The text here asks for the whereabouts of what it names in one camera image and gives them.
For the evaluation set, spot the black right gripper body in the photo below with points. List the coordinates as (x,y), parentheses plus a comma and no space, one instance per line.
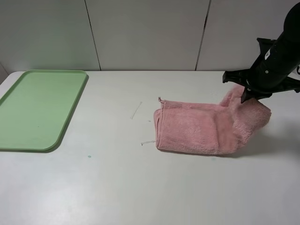
(270,71)

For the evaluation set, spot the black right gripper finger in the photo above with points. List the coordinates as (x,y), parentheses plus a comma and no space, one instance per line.
(246,95)

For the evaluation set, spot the pink terry towel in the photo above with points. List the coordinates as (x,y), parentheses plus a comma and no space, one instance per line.
(209,129)

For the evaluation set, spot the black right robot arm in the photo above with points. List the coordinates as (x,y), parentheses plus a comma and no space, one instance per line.
(291,30)

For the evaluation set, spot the green plastic tray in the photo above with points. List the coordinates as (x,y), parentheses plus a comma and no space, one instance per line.
(36,109)

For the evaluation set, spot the white plastic tag strip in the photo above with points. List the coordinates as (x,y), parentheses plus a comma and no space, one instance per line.
(135,111)

